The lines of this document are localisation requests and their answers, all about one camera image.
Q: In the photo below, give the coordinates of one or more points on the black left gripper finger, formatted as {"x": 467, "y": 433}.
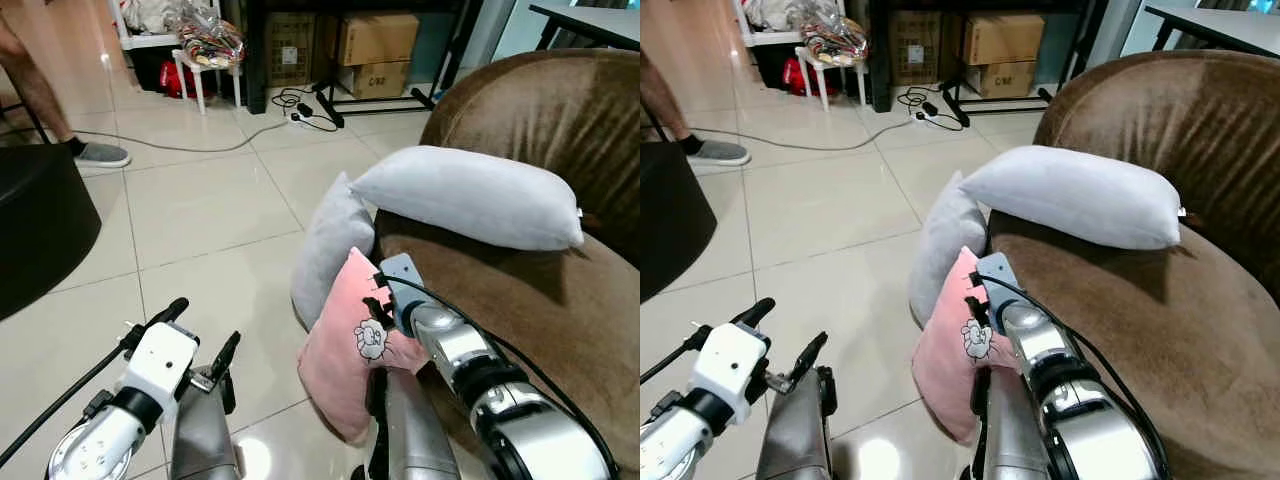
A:
{"x": 170, "y": 310}
{"x": 810, "y": 358}
{"x": 753, "y": 312}
{"x": 225, "y": 357}

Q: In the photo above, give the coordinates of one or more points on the pink pillow with sheep print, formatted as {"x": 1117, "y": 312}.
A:
{"x": 945, "y": 370}
{"x": 335, "y": 370}

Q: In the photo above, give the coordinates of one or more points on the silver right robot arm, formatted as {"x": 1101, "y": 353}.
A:
{"x": 520, "y": 420}
{"x": 1085, "y": 430}

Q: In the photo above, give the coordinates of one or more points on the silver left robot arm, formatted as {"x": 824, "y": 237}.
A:
{"x": 100, "y": 445}
{"x": 675, "y": 440}

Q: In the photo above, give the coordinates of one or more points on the grey pillow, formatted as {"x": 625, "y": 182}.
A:
{"x": 328, "y": 250}
{"x": 470, "y": 195}
{"x": 945, "y": 235}
{"x": 1075, "y": 195}

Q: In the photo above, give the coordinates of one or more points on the brown velvet sofa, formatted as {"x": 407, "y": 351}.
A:
{"x": 520, "y": 110}
{"x": 1150, "y": 110}

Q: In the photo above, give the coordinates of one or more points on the grey left robot leg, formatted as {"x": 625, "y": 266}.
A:
{"x": 795, "y": 440}
{"x": 200, "y": 440}

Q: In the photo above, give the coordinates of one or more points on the grey robot leg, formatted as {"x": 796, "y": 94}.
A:
{"x": 415, "y": 440}
{"x": 1010, "y": 440}
{"x": 795, "y": 440}
{"x": 200, "y": 440}

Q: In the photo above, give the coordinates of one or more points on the black ottoman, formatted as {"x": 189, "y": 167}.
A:
{"x": 40, "y": 225}
{"x": 668, "y": 215}

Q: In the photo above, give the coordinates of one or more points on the grey right robot leg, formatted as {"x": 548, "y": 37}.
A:
{"x": 415, "y": 440}
{"x": 1010, "y": 440}

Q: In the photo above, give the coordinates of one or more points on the grey shoe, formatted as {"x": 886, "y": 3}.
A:
{"x": 720, "y": 153}
{"x": 102, "y": 155}

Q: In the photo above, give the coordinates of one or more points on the white power strip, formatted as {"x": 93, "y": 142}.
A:
{"x": 302, "y": 115}
{"x": 923, "y": 115}

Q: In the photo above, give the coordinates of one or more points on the black chair leg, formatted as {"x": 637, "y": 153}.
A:
{"x": 30, "y": 122}
{"x": 656, "y": 125}

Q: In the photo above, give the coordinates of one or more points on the printed brown cardboard box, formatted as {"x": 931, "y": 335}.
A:
{"x": 375, "y": 80}
{"x": 1002, "y": 80}

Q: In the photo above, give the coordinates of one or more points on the person's bare leg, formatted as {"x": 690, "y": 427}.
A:
{"x": 35, "y": 90}
{"x": 665, "y": 100}

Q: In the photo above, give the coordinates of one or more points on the red bag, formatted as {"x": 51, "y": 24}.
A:
{"x": 178, "y": 80}
{"x": 800, "y": 78}

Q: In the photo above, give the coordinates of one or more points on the white stool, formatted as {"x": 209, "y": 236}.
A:
{"x": 825, "y": 72}
{"x": 200, "y": 75}

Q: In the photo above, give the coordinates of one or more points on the plain brown cardboard box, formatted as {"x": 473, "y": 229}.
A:
{"x": 378, "y": 38}
{"x": 1003, "y": 38}

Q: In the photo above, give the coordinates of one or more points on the dark labelled cardboard box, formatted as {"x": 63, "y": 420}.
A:
{"x": 915, "y": 48}
{"x": 290, "y": 50}

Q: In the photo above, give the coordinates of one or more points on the white shelf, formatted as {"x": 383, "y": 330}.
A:
{"x": 765, "y": 38}
{"x": 135, "y": 40}

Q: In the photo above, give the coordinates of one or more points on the clear bag of colourful items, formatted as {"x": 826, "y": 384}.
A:
{"x": 210, "y": 40}
{"x": 835, "y": 40}

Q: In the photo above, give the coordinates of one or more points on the grey table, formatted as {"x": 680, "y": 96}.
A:
{"x": 1215, "y": 25}
{"x": 590, "y": 22}

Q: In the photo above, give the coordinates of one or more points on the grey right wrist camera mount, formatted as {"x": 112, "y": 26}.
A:
{"x": 403, "y": 270}
{"x": 998, "y": 268}

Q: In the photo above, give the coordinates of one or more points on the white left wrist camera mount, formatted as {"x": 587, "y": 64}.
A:
{"x": 730, "y": 365}
{"x": 160, "y": 360}

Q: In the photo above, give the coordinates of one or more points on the black table frame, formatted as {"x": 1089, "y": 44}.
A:
{"x": 880, "y": 60}
{"x": 255, "y": 60}

